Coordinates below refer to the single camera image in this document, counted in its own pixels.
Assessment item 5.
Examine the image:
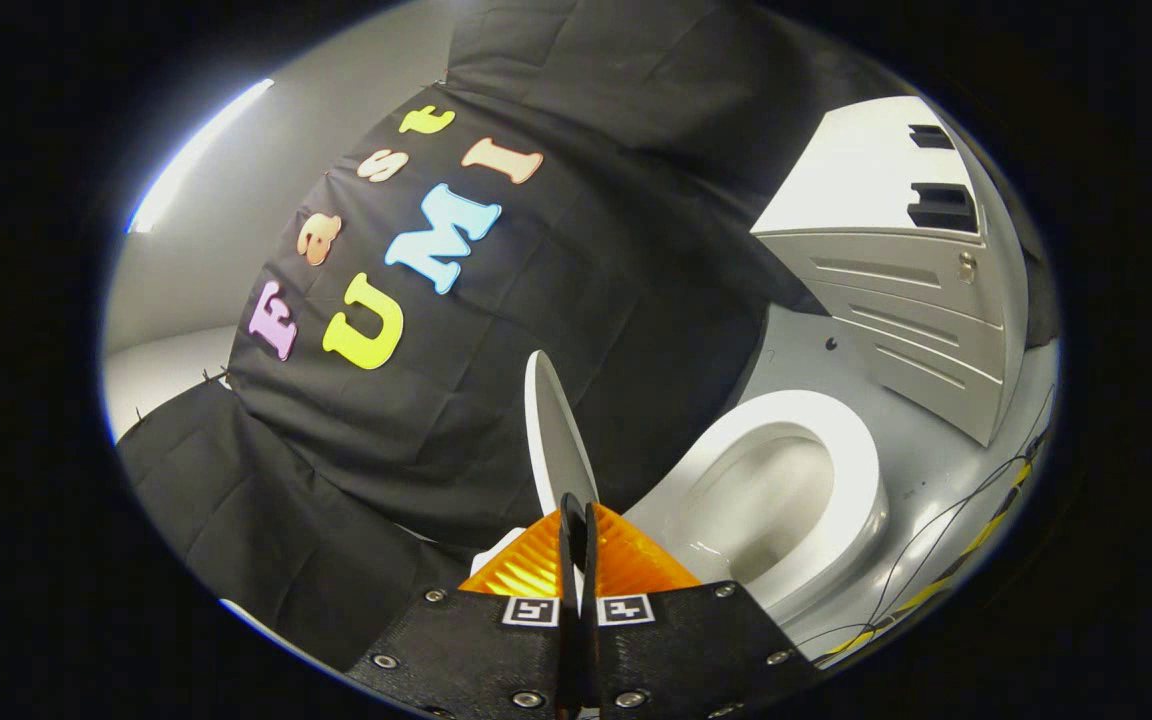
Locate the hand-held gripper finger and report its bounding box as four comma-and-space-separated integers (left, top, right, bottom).
581, 500, 822, 719
346, 495, 582, 719

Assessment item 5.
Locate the white toilet lid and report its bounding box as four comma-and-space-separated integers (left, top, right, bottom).
524, 350, 599, 521

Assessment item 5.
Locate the white ceramic toilet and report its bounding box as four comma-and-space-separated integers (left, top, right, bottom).
471, 425, 892, 629

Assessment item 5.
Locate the white toilet seat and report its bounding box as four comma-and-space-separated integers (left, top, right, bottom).
626, 390, 889, 601

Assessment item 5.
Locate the black backdrop cloth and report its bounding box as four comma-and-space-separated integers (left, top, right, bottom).
116, 0, 1057, 671

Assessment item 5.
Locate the yellow black hazard tape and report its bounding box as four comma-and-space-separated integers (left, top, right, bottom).
816, 460, 1037, 661

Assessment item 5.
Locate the white cabinet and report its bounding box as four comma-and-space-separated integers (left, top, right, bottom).
751, 97, 1029, 448

